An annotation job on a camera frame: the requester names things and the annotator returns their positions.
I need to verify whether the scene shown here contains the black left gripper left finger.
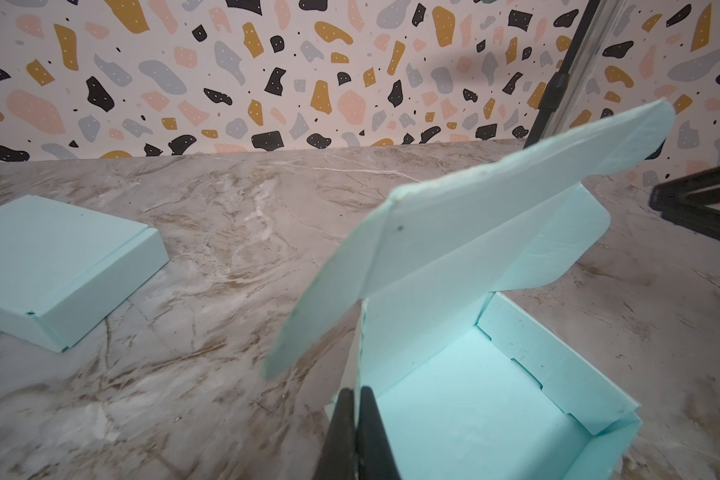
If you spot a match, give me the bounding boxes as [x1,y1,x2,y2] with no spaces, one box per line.
[312,388,356,480]

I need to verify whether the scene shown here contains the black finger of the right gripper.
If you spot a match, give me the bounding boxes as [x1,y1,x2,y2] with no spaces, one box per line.
[649,166,720,241]

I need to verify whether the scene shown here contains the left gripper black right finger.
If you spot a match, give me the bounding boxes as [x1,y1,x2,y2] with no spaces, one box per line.
[356,386,401,480]

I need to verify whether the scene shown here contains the mint paper box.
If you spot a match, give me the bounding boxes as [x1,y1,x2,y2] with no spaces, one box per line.
[263,100,675,479]
[0,195,169,353]

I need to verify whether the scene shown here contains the black microphone stand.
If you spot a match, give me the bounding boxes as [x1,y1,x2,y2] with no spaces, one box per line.
[523,0,601,149]

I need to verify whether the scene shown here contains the aluminium right corner post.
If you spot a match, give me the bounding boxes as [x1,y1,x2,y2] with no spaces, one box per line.
[544,0,625,138]

